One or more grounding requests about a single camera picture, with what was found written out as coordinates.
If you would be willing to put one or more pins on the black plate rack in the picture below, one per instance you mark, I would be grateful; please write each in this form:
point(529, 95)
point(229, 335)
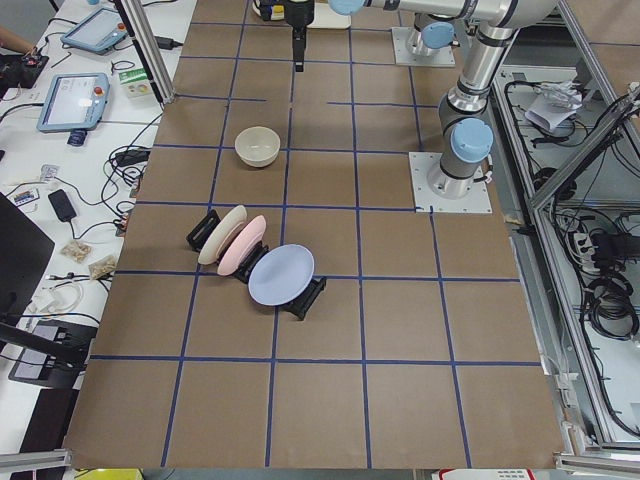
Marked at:
point(299, 307)

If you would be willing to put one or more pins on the pink plate in rack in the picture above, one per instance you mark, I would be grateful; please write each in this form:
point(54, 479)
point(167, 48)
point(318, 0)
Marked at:
point(242, 245)

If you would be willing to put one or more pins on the blue teach pendant near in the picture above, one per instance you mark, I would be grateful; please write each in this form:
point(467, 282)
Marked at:
point(74, 101)

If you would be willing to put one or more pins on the green white carton box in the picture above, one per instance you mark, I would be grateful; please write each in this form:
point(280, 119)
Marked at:
point(135, 83)

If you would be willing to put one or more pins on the lavender blue plate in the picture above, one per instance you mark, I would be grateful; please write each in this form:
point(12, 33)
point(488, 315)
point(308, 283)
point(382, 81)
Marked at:
point(281, 275)

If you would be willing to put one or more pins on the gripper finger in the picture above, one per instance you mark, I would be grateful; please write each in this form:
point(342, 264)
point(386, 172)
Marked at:
point(298, 48)

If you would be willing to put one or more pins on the blue teach pendant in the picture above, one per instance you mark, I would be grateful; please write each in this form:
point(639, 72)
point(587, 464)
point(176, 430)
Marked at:
point(97, 33)
point(74, 101)

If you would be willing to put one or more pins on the blue teach pendant far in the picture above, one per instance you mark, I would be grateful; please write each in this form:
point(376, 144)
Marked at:
point(97, 33)

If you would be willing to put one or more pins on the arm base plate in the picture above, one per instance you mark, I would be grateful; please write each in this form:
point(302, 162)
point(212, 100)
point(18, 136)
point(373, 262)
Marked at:
point(428, 48)
point(435, 192)

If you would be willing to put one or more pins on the black power adapter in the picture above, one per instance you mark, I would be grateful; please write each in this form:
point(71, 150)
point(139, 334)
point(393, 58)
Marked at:
point(62, 206)

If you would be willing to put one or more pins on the aluminium frame post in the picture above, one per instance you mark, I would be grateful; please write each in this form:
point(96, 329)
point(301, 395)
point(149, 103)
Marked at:
point(139, 29)

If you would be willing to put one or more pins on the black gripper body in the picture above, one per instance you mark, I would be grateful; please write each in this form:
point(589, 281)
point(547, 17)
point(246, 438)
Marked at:
point(299, 14)

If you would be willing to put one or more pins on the cream plate in rack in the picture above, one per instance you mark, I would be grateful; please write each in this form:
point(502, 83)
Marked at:
point(222, 235)

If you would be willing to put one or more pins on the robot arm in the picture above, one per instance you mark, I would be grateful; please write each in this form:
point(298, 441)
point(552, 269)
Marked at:
point(349, 8)
point(468, 139)

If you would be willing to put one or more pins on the cream ceramic bowl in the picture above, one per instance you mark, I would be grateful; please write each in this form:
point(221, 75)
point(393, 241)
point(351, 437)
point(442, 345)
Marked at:
point(257, 146)

